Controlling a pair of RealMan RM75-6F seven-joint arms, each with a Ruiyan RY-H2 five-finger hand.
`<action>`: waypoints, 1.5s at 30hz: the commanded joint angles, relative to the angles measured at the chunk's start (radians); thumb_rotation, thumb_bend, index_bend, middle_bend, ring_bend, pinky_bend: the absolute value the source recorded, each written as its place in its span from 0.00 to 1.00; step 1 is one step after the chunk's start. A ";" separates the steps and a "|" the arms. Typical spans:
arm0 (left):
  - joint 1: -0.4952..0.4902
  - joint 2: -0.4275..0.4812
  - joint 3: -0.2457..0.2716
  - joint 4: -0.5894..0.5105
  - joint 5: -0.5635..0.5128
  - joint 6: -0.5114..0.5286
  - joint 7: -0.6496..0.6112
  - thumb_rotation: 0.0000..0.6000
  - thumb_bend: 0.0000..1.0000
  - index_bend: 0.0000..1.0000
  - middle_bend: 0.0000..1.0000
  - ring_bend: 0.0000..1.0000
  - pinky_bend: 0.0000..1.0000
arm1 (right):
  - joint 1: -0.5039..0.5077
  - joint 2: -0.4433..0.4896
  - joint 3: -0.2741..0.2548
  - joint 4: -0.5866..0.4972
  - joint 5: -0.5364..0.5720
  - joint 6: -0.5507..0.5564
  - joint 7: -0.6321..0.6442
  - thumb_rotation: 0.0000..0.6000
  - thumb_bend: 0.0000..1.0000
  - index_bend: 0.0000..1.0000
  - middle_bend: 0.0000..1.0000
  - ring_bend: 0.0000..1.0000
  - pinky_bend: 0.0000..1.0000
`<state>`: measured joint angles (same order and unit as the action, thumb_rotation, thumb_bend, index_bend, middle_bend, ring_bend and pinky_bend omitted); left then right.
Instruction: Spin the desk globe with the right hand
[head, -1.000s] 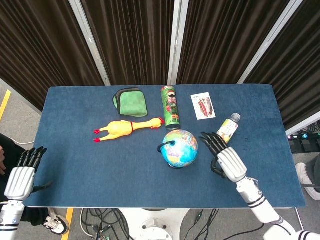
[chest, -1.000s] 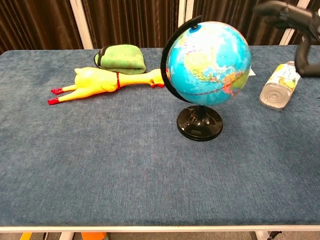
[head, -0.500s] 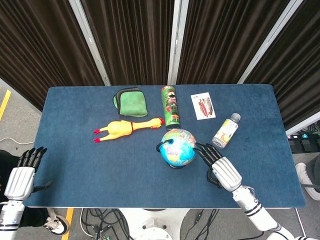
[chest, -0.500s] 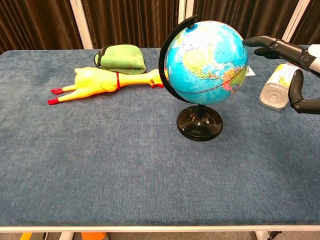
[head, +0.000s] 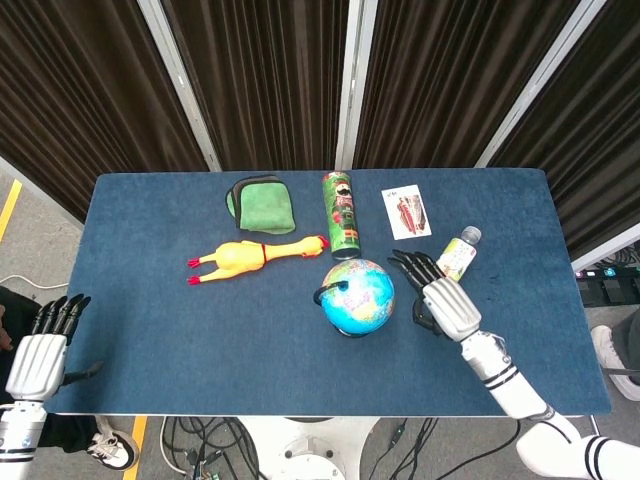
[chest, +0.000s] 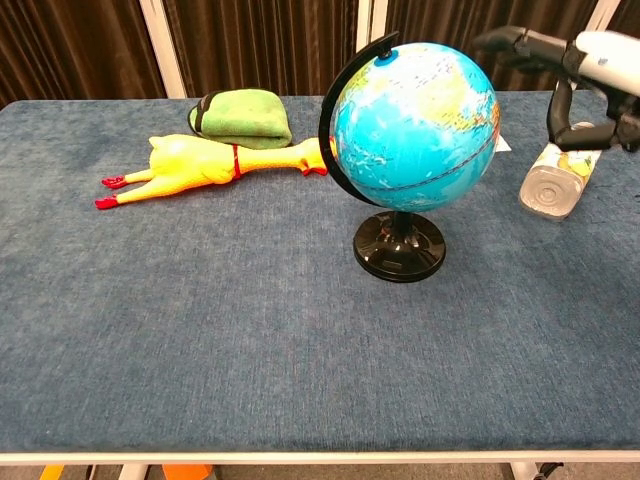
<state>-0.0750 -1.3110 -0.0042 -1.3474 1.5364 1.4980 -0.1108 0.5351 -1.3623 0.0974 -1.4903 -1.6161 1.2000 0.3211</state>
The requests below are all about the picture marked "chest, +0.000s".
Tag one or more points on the clear bottle with yellow label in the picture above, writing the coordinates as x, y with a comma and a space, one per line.
550, 185

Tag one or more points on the white printed card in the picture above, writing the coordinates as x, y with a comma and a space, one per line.
504, 144

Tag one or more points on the yellow rubber chicken toy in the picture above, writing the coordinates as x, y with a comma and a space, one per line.
190, 162

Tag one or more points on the blue table mat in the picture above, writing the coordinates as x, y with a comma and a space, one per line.
200, 325

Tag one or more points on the folded green microfiber cloth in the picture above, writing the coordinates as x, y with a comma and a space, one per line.
240, 117

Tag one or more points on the white table leg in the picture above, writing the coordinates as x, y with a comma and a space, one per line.
132, 472
524, 471

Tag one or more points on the blue globe on black stand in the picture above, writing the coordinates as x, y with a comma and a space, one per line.
415, 130

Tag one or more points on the white frame post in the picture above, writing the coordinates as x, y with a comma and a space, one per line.
162, 47
602, 15
371, 22

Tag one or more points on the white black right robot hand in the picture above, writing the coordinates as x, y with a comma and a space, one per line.
600, 60

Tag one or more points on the orange object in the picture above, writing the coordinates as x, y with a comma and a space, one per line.
187, 472

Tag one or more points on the brown pleated curtain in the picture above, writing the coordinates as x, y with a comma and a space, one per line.
450, 20
270, 45
629, 15
75, 45

